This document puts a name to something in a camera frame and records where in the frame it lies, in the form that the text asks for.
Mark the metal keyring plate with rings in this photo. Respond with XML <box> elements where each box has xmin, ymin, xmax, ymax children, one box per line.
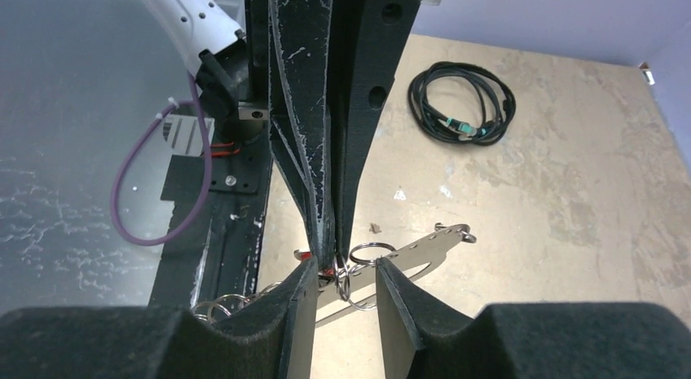
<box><xmin>191</xmin><ymin>222</ymin><xmax>478</xmax><ymax>329</ymax></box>

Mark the coiled black cable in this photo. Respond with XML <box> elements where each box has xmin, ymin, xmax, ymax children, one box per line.
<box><xmin>407</xmin><ymin>61</ymin><xmax>517</xmax><ymax>147</ymax></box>

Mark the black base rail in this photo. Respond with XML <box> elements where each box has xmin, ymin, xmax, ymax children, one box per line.
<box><xmin>149</xmin><ymin>134</ymin><xmax>272</xmax><ymax>308</ymax></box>

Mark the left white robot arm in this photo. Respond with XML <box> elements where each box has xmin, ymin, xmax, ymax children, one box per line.
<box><xmin>141</xmin><ymin>0</ymin><xmax>432</xmax><ymax>269</ymax></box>

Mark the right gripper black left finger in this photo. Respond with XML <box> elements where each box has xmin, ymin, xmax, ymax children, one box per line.
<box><xmin>1</xmin><ymin>259</ymin><xmax>318</xmax><ymax>378</ymax></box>

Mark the red-headed key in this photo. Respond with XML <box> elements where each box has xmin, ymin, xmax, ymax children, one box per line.
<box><xmin>293</xmin><ymin>249</ymin><xmax>335</xmax><ymax>289</ymax></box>

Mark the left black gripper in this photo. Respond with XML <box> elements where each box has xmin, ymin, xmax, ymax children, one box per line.
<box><xmin>245</xmin><ymin>0</ymin><xmax>438</xmax><ymax>269</ymax></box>

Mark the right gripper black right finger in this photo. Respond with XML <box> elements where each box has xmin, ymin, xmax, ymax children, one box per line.
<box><xmin>376</xmin><ymin>258</ymin><xmax>690</xmax><ymax>378</ymax></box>

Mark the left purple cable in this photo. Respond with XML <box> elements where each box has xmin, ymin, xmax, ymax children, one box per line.
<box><xmin>109</xmin><ymin>73</ymin><xmax>214</xmax><ymax>248</ymax></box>

